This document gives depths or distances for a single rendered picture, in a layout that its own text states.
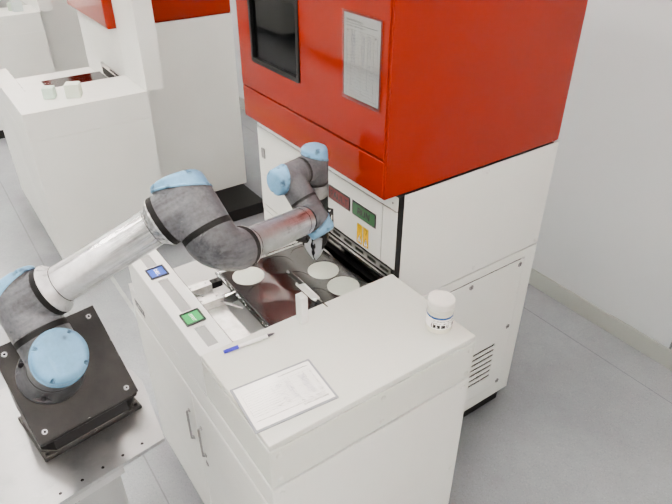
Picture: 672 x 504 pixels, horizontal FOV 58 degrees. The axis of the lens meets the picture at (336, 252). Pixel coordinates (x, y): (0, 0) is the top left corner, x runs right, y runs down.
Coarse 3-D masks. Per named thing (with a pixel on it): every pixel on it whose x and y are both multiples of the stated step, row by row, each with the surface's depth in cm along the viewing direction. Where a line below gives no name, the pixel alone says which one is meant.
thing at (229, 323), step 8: (224, 304) 183; (216, 312) 179; (224, 312) 179; (216, 320) 176; (224, 320) 176; (232, 320) 176; (224, 328) 173; (232, 328) 173; (240, 328) 173; (232, 336) 170; (240, 336) 170
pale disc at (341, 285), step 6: (342, 276) 191; (330, 282) 189; (336, 282) 189; (342, 282) 189; (348, 282) 189; (354, 282) 189; (330, 288) 186; (336, 288) 186; (342, 288) 186; (348, 288) 186; (354, 288) 186; (336, 294) 183; (342, 294) 183
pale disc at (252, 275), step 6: (240, 270) 194; (246, 270) 194; (252, 270) 194; (258, 270) 194; (234, 276) 191; (240, 276) 191; (246, 276) 191; (252, 276) 191; (258, 276) 191; (240, 282) 189; (246, 282) 189; (252, 282) 189
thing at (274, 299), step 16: (272, 256) 201; (288, 256) 201; (304, 256) 201; (320, 256) 201; (224, 272) 193; (272, 272) 193; (304, 272) 193; (240, 288) 186; (256, 288) 186; (272, 288) 186; (288, 288) 186; (320, 288) 186; (256, 304) 179; (272, 304) 179; (288, 304) 179; (272, 320) 173
